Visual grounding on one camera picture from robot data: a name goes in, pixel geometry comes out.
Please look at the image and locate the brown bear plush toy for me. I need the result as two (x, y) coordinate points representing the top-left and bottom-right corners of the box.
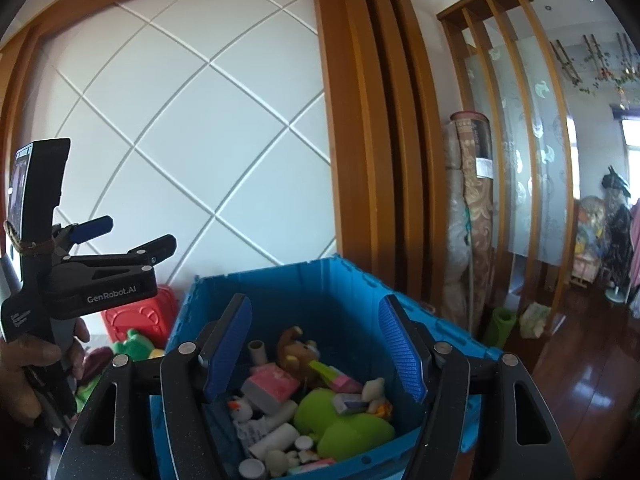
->
(276, 326), (321, 386)

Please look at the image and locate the white printed packet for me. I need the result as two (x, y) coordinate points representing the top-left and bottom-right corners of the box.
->
(235, 417), (266, 453)

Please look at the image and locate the small white plush toy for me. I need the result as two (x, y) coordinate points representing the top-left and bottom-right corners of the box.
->
(361, 377), (386, 403)

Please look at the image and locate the white and green bag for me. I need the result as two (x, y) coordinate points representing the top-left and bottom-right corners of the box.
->
(519, 302), (551, 338)

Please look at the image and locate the clothes pile on rack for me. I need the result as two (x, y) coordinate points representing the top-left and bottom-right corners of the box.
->
(575, 165), (640, 311)

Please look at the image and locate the wooden wall pillar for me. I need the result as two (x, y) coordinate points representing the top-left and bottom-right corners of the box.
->
(312, 0), (446, 321)

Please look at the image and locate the red toy suitcase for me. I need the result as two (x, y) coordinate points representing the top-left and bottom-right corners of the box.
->
(102, 284), (181, 350)

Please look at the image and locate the dark maroon plush toy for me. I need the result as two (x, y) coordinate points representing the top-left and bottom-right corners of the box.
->
(82, 347), (115, 386)

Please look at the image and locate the hanging vine decoration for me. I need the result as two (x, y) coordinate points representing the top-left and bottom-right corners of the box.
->
(550, 32), (640, 96)

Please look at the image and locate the person's left hand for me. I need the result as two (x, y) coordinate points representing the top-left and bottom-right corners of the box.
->
(0, 317), (91, 428)

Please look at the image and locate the brown patterned rolled carpet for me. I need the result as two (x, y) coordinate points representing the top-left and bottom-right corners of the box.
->
(462, 110), (493, 346)

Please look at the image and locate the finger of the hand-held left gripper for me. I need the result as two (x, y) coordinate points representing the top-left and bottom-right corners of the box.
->
(65, 234), (177, 273)
(52, 216), (114, 248)

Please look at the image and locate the green rolled yoga mat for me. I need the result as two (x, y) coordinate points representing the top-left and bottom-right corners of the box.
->
(487, 308), (518, 348)

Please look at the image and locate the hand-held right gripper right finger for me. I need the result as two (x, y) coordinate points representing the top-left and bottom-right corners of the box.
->
(378, 294), (583, 480)

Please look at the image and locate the white lint roller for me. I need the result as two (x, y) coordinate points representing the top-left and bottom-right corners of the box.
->
(248, 422), (298, 458)

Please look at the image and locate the window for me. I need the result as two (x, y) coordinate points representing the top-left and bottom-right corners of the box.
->
(620, 105), (640, 151)

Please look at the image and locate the flat pink box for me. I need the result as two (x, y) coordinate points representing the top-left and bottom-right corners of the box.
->
(287, 457), (336, 476)

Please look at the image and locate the green frog plush toy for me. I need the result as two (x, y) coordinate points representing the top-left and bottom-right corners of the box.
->
(111, 329), (166, 361)

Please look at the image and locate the grey rolled carpet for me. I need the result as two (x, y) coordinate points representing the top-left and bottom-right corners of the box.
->
(445, 120), (471, 333)

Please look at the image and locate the white snowman toy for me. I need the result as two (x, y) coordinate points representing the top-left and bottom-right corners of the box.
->
(227, 396), (253, 423)

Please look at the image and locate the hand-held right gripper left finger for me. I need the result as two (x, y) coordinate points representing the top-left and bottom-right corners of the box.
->
(54, 294), (253, 480)

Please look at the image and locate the small white and blue box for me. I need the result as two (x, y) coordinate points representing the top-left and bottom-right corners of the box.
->
(332, 392), (368, 415)

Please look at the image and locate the lime green plush toy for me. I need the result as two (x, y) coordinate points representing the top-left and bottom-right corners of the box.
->
(293, 388), (396, 461)

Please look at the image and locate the pink tissue pack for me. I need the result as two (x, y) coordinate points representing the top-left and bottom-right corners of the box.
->
(242, 364), (301, 413)

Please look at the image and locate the blue plastic crate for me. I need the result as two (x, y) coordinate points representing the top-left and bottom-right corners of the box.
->
(150, 255), (503, 480)

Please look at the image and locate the wooden slat glass partition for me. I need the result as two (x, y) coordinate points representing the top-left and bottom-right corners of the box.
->
(437, 0), (576, 321)

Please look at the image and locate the green cloth toy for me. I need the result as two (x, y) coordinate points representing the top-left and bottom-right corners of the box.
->
(75, 375), (103, 411)

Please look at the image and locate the small cream plush toy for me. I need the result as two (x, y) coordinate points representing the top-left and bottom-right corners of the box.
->
(265, 450), (301, 476)

